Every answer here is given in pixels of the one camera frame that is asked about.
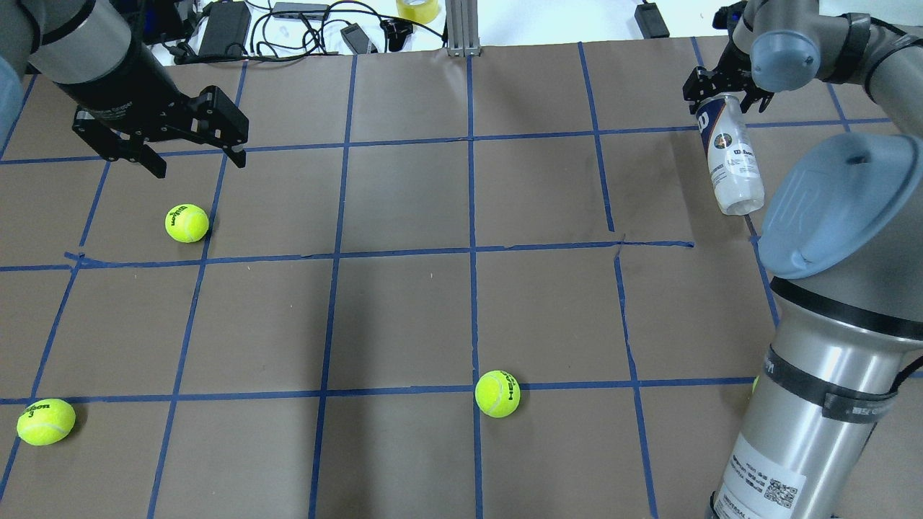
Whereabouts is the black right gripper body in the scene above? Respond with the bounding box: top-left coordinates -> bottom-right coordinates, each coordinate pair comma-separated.
683,29 -> 774,115

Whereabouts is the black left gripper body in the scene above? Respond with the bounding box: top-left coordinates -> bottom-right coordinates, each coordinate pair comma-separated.
71,86 -> 249,161

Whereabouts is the clear Wilson tennis ball can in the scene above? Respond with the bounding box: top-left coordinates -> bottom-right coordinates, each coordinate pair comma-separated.
695,93 -> 764,216

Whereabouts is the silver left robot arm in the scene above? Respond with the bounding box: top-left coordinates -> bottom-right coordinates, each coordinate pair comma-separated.
1,1 -> 249,178

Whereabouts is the yellow Wilson tennis ball front left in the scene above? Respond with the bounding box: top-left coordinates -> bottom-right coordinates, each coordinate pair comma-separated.
164,203 -> 210,244

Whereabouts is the yellow wilson tennis ball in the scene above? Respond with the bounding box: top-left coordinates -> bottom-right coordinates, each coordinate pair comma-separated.
17,399 -> 76,446
164,203 -> 210,244

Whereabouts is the yellow Wilson tennis ball far left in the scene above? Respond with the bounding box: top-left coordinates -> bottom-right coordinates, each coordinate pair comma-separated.
17,399 -> 76,446

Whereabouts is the yellow Head tennis ball centre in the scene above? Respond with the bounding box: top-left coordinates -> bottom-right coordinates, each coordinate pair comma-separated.
474,369 -> 521,420

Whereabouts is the black power adapter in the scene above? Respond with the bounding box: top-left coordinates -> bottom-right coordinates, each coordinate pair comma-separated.
198,1 -> 251,58

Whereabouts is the grey usb hub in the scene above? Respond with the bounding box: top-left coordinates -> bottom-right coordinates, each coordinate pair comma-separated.
270,2 -> 330,21

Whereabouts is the yellow tape roll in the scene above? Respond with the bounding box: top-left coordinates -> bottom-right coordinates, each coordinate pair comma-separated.
395,0 -> 441,25

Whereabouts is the aluminium frame post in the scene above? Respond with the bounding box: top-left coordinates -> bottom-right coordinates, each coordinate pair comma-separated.
445,0 -> 482,57

